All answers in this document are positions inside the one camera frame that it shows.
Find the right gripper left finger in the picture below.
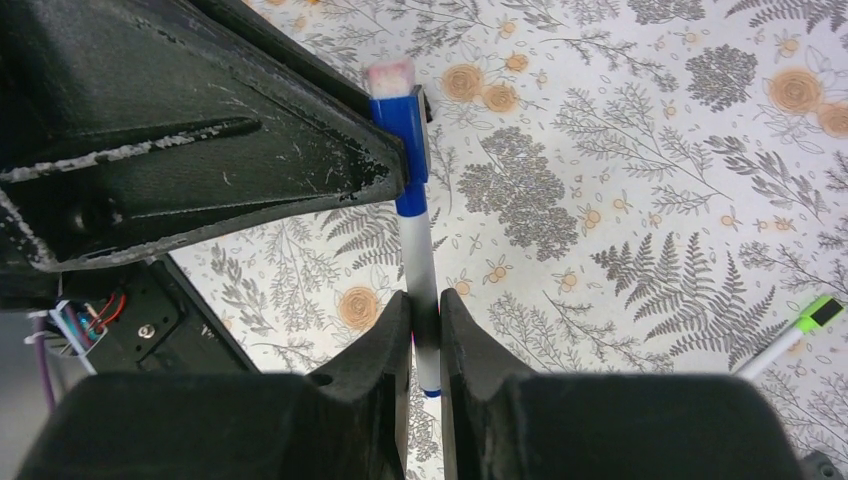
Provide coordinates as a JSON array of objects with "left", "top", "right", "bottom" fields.
[{"left": 18, "top": 291, "right": 411, "bottom": 479}]

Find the floral patterned table mat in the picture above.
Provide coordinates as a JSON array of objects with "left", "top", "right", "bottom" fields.
[{"left": 168, "top": 0, "right": 848, "bottom": 480}]

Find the white blue pen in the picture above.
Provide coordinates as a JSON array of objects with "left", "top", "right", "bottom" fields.
[{"left": 395, "top": 183, "right": 441, "bottom": 398}]

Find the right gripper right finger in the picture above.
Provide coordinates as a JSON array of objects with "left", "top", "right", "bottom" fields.
[{"left": 440, "top": 289, "right": 804, "bottom": 479}]

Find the white green highlighter pen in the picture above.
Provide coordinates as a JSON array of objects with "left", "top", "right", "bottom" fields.
[{"left": 734, "top": 295, "right": 846, "bottom": 381}]

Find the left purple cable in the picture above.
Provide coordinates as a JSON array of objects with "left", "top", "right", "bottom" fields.
[{"left": 29, "top": 314, "right": 61, "bottom": 412}]

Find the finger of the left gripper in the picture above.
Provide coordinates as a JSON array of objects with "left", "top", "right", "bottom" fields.
[
  {"left": 1, "top": 1, "right": 408, "bottom": 273},
  {"left": 192, "top": 0, "right": 433, "bottom": 124}
]

